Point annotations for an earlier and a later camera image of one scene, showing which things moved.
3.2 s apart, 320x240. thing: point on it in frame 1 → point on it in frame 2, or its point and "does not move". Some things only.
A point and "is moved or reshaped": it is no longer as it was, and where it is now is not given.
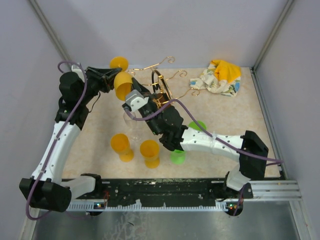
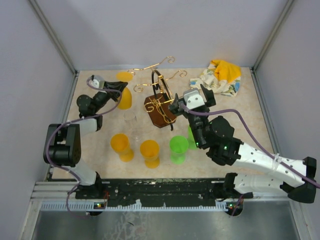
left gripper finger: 111,72 → 115,85
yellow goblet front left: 120,143 does not move
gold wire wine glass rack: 159,77 does not move
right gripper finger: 137,86 → 176,107
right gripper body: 150,102 → 196,122
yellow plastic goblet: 123,81 is moved or reshaped
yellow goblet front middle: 149,150 does not move
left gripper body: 95,79 → 109,94
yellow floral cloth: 220,77 does not move
